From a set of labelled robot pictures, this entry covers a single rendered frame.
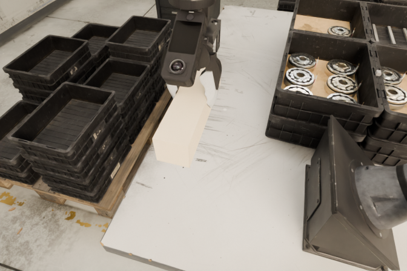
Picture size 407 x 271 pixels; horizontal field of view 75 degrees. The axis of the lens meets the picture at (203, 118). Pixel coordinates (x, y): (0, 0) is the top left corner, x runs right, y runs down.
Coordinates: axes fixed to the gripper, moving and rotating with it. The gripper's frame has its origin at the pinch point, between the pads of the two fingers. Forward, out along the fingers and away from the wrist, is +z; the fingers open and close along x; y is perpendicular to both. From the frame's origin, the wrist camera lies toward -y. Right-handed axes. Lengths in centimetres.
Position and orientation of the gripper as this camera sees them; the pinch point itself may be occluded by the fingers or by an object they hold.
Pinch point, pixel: (192, 101)
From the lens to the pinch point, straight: 51.7
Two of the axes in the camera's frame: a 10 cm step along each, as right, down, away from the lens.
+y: 2.7, -6.9, 6.7
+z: 0.0, 7.0, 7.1
